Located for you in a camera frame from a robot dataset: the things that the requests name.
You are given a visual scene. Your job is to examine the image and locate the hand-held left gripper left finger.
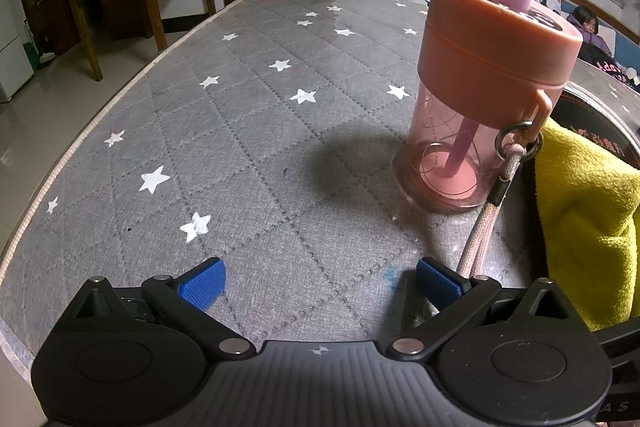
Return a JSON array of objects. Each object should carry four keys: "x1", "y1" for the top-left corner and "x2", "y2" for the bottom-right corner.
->
[{"x1": 62, "y1": 257, "x2": 256, "y2": 360}]

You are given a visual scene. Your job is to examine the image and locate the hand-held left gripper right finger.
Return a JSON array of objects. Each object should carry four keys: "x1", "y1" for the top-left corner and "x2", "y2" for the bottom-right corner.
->
[{"x1": 387, "y1": 257, "x2": 583, "y2": 360}]

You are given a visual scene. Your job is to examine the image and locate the yellow microfibre cloth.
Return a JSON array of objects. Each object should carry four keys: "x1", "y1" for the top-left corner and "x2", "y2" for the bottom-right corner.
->
[{"x1": 532, "y1": 119, "x2": 640, "y2": 333}]

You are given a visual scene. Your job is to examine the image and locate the pink cup with straw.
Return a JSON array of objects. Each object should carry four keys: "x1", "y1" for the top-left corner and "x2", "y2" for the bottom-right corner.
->
[{"x1": 397, "y1": 0, "x2": 584, "y2": 214}]

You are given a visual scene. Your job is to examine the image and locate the grey star table cover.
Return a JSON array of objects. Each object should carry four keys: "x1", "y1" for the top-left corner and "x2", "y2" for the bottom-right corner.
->
[{"x1": 0, "y1": 0, "x2": 640, "y2": 427}]

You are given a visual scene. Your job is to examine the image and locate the white fridge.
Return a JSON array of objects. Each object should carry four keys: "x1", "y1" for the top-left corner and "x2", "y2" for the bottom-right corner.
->
[{"x1": 0, "y1": 0, "x2": 36, "y2": 102}]

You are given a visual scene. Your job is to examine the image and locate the pink braided lanyard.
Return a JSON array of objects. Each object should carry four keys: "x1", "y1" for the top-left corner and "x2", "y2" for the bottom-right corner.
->
[{"x1": 456, "y1": 121, "x2": 545, "y2": 280}]

